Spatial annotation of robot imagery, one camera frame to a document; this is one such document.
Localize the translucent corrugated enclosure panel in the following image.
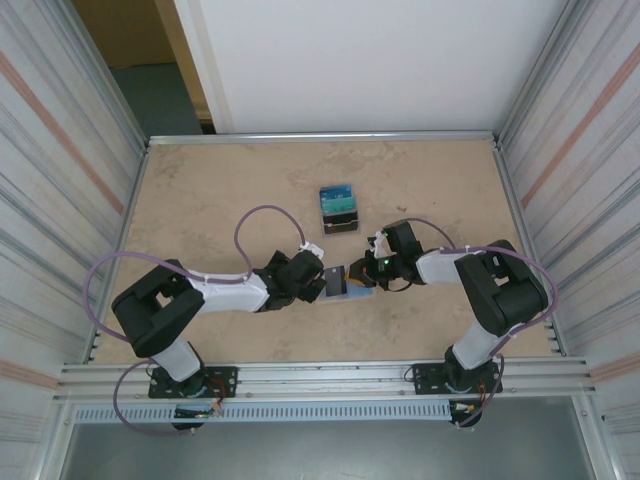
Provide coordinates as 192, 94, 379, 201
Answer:
0, 0, 149, 451
499, 0, 640, 441

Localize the blue plastic card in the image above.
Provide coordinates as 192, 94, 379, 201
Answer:
319, 185, 356, 202

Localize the slotted grey cable duct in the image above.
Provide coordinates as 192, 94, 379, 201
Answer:
73, 402, 454, 425

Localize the wide aluminium mounting rail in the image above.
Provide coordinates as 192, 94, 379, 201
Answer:
53, 360, 599, 404

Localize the black tiered card stand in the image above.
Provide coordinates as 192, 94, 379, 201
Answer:
318, 185, 363, 238

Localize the small green circuit board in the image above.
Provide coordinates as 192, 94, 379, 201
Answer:
173, 404, 225, 419

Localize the tan wooden door edge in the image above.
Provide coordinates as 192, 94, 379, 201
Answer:
160, 0, 217, 135

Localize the black plastic card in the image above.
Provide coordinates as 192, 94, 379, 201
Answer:
323, 266, 350, 300

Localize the aluminium table edge rail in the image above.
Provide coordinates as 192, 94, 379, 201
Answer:
88, 142, 151, 365
146, 130, 503, 148
492, 142, 564, 357

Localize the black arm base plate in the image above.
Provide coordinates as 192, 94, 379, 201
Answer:
410, 363, 503, 396
148, 366, 239, 400

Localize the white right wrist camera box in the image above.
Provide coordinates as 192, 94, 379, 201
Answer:
366, 229, 392, 257

